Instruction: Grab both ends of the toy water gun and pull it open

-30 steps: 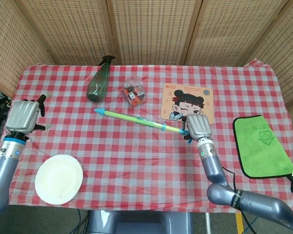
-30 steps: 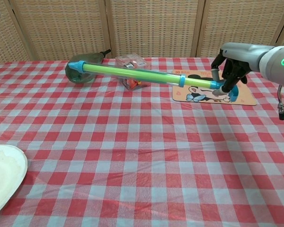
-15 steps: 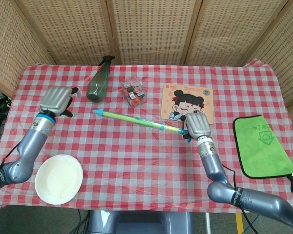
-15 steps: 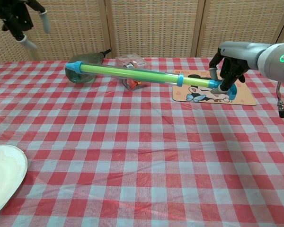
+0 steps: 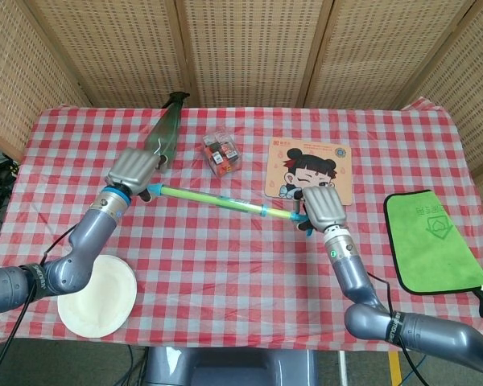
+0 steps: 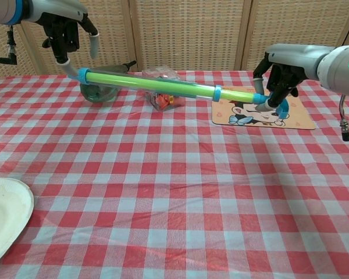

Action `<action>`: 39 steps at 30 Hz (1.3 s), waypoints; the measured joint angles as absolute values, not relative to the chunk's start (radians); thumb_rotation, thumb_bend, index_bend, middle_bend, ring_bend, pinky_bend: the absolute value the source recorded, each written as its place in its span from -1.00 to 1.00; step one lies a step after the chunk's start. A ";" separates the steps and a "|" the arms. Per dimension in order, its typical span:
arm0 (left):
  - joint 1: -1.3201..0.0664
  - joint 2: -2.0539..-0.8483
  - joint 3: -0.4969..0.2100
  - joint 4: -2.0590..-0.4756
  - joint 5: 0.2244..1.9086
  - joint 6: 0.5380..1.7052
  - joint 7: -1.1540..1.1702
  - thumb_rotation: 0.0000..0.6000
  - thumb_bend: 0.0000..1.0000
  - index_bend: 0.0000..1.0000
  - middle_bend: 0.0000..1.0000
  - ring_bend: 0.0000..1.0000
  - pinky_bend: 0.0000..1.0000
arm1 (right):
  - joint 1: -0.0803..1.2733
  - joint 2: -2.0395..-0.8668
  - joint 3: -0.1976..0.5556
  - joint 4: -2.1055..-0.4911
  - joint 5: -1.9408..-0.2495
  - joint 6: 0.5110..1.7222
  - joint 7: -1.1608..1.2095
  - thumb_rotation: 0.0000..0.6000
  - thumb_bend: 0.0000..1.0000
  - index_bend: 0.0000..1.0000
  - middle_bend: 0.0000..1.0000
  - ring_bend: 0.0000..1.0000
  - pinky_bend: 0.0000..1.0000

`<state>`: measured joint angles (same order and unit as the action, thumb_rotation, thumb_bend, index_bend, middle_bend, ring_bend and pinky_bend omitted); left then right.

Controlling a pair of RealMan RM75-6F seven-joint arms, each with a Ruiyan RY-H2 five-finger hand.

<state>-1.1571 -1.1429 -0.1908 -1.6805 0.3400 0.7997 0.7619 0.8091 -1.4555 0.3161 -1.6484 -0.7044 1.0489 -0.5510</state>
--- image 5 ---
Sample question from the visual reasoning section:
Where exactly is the blue floor cable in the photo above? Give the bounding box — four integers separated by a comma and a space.
402, 357, 427, 386

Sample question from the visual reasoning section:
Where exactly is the cartoon girl mouse pad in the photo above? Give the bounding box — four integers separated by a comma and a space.
263, 138, 354, 207

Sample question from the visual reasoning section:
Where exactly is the clear tube with blue cap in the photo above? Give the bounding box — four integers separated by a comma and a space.
147, 183, 269, 219

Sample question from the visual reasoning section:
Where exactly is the clear plastic box with toys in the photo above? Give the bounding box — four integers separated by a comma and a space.
202, 129, 243, 177

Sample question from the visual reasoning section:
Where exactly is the right five-finger robot hand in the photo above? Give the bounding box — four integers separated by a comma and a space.
293, 186, 347, 238

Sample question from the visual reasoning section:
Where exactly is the bamboo folding screen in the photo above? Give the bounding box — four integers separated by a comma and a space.
0, 0, 483, 250

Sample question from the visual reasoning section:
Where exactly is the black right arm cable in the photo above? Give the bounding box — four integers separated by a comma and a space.
365, 272, 430, 386

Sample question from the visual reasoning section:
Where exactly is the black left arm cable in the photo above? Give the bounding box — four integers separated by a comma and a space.
0, 225, 78, 386

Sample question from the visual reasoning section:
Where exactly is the red white checked tablecloth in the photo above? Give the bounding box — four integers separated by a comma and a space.
0, 96, 483, 355

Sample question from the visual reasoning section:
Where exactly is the white paper plate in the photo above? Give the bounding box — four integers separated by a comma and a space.
57, 254, 138, 339

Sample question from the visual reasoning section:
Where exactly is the green spray bottle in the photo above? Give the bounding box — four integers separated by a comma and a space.
143, 92, 191, 173

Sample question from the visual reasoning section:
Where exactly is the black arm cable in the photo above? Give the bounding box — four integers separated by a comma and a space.
365, 272, 430, 386
0, 225, 78, 386

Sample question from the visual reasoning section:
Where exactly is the green microfibre cloth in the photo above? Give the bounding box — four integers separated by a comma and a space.
382, 189, 483, 318

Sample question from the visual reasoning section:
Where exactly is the green blue toy pump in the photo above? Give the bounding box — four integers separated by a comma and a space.
160, 187, 312, 227

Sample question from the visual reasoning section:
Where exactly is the grey robot torso base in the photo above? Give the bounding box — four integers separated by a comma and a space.
144, 346, 319, 386

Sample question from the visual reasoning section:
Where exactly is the left five-finger robot hand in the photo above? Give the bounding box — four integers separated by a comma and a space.
106, 147, 174, 202

